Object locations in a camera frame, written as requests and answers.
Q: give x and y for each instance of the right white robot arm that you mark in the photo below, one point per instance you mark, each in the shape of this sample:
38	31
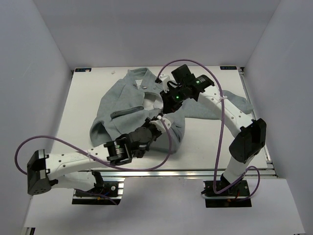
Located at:
249	134

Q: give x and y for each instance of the blue table sticker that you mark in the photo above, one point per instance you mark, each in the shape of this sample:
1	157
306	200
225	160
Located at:
228	67
82	70

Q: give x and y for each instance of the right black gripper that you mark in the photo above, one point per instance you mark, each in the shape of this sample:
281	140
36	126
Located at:
169	106

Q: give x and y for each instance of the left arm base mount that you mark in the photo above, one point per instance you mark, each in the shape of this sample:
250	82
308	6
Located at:
104	191

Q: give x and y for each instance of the grey zip-up jacket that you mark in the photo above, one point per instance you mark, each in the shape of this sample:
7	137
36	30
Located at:
131	100

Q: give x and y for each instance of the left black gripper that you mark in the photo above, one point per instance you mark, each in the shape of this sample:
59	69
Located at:
147	124

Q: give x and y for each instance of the left blue table sticker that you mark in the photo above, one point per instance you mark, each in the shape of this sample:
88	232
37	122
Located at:
82	70

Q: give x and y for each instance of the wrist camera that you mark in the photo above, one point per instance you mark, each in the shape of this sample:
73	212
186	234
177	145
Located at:
163	80
162	124

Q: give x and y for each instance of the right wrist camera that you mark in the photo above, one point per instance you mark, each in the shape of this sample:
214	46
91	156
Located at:
163	80

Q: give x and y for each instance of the right blue table sticker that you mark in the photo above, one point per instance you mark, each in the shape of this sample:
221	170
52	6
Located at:
228	67

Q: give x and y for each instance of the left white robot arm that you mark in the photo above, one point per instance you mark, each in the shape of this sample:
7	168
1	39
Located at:
76	169

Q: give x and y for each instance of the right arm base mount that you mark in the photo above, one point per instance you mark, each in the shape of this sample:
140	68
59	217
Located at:
236	197

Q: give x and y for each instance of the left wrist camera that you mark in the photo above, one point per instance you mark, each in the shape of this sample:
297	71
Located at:
162	124

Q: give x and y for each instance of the aluminium table frame rail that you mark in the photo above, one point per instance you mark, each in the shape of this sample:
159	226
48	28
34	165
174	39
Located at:
188	173

